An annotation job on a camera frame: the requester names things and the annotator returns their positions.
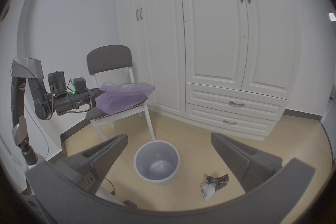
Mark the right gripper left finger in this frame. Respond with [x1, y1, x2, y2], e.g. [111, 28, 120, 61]
[56, 134, 129, 195]

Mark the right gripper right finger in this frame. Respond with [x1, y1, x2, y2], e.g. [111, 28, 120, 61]
[211, 132, 283, 194]

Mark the purple plastic bag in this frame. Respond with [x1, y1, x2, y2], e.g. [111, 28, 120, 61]
[95, 81, 156, 115]

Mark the black plastic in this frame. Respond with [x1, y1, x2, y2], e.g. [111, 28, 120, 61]
[206, 174, 229, 190]

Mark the clear printed wrapper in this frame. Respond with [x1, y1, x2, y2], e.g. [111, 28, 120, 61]
[201, 182, 218, 202]

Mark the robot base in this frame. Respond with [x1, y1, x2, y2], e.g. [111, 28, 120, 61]
[95, 186, 137, 208]

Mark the white trash bin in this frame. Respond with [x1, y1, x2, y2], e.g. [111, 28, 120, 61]
[133, 140, 180, 186]

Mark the grey and white chair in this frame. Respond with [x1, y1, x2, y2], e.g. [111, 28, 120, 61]
[86, 45, 156, 141]

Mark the white wardrobe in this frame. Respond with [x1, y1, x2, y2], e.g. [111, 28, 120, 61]
[115, 0, 300, 142]

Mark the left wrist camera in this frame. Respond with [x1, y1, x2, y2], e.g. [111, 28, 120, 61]
[69, 77, 87, 95]

